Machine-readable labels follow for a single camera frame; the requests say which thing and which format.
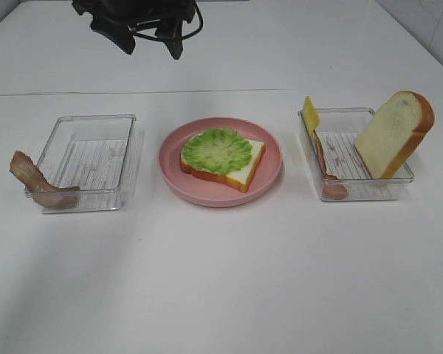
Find brown bacon strip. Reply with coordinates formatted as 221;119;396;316
10;150;80;210

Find white bread slice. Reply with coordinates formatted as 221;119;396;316
180;139;265;192

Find green lettuce leaf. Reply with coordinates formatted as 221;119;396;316
182;128;253;176

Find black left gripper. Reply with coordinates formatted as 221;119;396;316
72;0;196;60

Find right clear plastic tray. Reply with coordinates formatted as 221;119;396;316
298;108;414;202

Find thick bread slice right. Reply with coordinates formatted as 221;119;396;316
354;91;435;179

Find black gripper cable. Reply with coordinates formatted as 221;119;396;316
128;0;205;42

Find yellow cheese slice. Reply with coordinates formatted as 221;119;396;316
303;96;320;139

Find pink round plate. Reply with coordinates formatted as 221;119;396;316
158;117;283;207

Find left clear plastic tray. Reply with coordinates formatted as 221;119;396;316
24;114;144;214

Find red bacon strip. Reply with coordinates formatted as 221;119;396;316
313;131;348;200

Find clear plastic tray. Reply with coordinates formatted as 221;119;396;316
24;114;144;214
298;108;414;202

